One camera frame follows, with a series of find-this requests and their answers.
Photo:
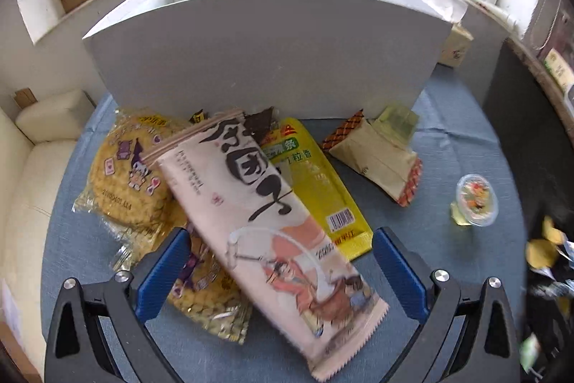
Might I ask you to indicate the long pink snack packet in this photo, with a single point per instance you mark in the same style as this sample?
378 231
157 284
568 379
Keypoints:
251 203

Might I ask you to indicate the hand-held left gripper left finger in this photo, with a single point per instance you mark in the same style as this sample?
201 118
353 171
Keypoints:
161 271

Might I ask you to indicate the yellow snack packet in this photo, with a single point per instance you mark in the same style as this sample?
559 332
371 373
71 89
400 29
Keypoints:
323 190

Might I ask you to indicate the cream sofa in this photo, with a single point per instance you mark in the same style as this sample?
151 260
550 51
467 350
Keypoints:
27 185

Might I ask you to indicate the small black yellow packet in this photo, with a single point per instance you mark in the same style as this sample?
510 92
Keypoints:
198 116

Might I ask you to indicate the yellow tissue box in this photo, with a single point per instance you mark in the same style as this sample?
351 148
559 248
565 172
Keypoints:
455 46

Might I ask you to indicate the clear jelly cup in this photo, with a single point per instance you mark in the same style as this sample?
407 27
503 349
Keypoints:
475 199

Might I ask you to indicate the round waffle cookie packet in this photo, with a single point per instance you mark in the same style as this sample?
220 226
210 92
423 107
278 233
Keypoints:
206 297
116 181

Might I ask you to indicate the green white packet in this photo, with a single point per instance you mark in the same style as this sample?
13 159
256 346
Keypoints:
530 351

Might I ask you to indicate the small green translucent packet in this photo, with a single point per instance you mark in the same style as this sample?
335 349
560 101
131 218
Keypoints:
397 120

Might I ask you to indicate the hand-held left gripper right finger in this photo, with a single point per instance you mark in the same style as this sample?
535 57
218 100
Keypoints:
399 271

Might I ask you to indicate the dark brown snack packet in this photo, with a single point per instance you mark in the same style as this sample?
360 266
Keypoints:
260 125

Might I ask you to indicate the white storage box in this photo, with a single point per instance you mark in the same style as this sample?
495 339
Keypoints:
269 60

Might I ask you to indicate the small cardboard piece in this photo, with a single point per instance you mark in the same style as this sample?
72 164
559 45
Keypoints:
24 98

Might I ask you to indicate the beige packet with orange edges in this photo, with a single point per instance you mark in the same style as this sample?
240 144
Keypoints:
372 158

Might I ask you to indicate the yellow wrapped snack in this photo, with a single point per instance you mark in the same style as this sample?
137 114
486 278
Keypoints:
541 253

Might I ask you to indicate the blue tablecloth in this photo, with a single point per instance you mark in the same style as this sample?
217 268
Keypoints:
448 266

